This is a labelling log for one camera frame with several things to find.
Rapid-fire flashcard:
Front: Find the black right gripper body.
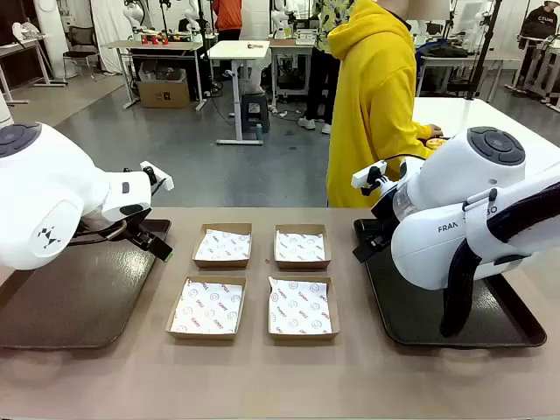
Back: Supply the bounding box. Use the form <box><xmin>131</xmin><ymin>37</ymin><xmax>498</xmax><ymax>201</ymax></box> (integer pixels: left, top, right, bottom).
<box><xmin>369</xmin><ymin>192</ymin><xmax>398</xmax><ymax>247</ymax></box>

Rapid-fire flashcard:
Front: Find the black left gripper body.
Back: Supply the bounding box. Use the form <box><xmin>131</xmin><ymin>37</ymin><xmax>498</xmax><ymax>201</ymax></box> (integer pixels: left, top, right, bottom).
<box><xmin>123</xmin><ymin>218</ymin><xmax>155</xmax><ymax>251</ymax></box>

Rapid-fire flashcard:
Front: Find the brown cardboard food box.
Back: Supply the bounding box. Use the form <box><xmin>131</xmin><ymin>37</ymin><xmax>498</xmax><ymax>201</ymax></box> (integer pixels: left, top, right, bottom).
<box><xmin>267</xmin><ymin>275</ymin><xmax>340</xmax><ymax>343</ymax></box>
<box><xmin>273</xmin><ymin>223</ymin><xmax>332</xmax><ymax>270</ymax></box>
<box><xmin>192</xmin><ymin>222</ymin><xmax>254</xmax><ymax>270</ymax></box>
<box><xmin>164</xmin><ymin>275</ymin><xmax>248</xmax><ymax>342</ymax></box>

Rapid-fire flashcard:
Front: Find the person's right forearm yellow sleeve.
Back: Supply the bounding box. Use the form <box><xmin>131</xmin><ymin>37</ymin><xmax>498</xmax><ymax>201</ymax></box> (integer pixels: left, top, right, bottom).
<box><xmin>379</xmin><ymin>102</ymin><xmax>434</xmax><ymax>148</ymax></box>

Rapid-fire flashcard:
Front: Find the large black serving tray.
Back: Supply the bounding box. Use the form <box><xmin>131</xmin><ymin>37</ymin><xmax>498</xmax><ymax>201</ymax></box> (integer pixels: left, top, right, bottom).
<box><xmin>353</xmin><ymin>217</ymin><xmax>549</xmax><ymax>349</ymax></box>

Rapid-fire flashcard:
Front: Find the brown serving tray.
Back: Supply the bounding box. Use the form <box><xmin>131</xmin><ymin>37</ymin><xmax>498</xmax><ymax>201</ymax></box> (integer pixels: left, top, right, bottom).
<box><xmin>0</xmin><ymin>218</ymin><xmax>172</xmax><ymax>351</ymax></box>

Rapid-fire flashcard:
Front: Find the person in yellow hoodie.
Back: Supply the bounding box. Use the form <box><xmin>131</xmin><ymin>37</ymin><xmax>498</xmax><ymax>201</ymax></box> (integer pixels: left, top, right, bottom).
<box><xmin>326</xmin><ymin>0</ymin><xmax>443</xmax><ymax>209</ymax></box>

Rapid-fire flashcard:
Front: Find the brown cardboard shipping box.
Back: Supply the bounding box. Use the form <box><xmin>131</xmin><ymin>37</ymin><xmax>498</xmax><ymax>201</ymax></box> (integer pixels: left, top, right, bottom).
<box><xmin>137</xmin><ymin>69</ymin><xmax>191</xmax><ymax>109</ymax></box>

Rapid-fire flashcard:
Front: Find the person in floral jacket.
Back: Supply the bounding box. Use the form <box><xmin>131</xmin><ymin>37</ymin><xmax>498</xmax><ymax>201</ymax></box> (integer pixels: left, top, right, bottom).
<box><xmin>297</xmin><ymin>0</ymin><xmax>356</xmax><ymax>135</ymax></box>

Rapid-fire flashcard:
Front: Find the large white table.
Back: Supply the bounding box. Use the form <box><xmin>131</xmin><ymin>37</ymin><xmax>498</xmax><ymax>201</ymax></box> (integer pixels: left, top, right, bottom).
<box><xmin>412</xmin><ymin>97</ymin><xmax>560</xmax><ymax>179</ymax></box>

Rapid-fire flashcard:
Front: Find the grey plastic stool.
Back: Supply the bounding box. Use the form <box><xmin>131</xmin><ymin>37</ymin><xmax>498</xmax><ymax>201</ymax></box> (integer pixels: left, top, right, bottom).
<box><xmin>240</xmin><ymin>91</ymin><xmax>271</xmax><ymax>134</ymax></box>

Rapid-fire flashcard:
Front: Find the grey desk with dark clothes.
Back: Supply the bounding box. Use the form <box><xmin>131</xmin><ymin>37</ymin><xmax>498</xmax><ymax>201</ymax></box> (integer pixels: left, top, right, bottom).
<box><xmin>414</xmin><ymin>42</ymin><xmax>522</xmax><ymax>104</ymax></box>

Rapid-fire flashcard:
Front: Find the grey metal-legged desk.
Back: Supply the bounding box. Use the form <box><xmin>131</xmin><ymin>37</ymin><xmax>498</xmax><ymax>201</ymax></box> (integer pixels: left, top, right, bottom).
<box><xmin>106</xmin><ymin>39</ymin><xmax>207</xmax><ymax>111</ymax></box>

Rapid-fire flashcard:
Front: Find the black vertical stand pole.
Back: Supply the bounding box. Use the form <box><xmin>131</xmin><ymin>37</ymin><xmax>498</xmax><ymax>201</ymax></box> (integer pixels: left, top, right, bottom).
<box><xmin>465</xmin><ymin>0</ymin><xmax>505</xmax><ymax>102</ymax></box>

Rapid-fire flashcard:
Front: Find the black mesh office chair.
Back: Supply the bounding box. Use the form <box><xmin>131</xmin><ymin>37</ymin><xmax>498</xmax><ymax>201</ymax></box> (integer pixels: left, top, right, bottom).
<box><xmin>62</xmin><ymin>24</ymin><xmax>102</xmax><ymax>81</ymax></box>

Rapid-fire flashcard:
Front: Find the white standing desk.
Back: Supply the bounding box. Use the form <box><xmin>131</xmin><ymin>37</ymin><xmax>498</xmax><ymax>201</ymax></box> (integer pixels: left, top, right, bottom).
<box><xmin>206</xmin><ymin>39</ymin><xmax>271</xmax><ymax>146</ymax></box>

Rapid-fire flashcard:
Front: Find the person in orange jacket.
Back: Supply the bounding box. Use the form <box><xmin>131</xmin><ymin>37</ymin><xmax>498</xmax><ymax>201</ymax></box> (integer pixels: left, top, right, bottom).
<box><xmin>211</xmin><ymin>0</ymin><xmax>243</xmax><ymax>43</ymax></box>

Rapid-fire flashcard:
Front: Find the person in black sweatshirt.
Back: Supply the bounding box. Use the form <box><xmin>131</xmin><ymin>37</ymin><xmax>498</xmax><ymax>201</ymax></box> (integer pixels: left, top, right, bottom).
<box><xmin>517</xmin><ymin>0</ymin><xmax>560</xmax><ymax>88</ymax></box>

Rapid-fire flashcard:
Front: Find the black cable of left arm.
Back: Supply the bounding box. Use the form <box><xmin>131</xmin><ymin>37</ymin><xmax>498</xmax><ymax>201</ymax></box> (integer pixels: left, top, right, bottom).
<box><xmin>72</xmin><ymin>220</ymin><xmax>129</xmax><ymax>245</ymax></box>

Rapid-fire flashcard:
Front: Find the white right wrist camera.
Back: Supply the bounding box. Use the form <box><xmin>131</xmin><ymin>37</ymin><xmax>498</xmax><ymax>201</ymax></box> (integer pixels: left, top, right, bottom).
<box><xmin>351</xmin><ymin>160</ymin><xmax>389</xmax><ymax>190</ymax></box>

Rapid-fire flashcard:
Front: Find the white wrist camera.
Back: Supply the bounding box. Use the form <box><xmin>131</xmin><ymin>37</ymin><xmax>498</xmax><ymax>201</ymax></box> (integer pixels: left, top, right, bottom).
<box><xmin>351</xmin><ymin>160</ymin><xmax>389</xmax><ymax>190</ymax></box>
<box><xmin>139</xmin><ymin>160</ymin><xmax>175</xmax><ymax>193</ymax></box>

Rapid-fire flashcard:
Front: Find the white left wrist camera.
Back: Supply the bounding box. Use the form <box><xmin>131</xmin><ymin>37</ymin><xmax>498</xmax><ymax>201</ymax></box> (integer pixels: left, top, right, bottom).
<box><xmin>139</xmin><ymin>160</ymin><xmax>175</xmax><ymax>193</ymax></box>

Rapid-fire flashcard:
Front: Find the black sleeved cable bundle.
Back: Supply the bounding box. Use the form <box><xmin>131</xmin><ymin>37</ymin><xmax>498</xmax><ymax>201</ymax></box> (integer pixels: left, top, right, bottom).
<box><xmin>438</xmin><ymin>180</ymin><xmax>560</xmax><ymax>339</ymax></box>

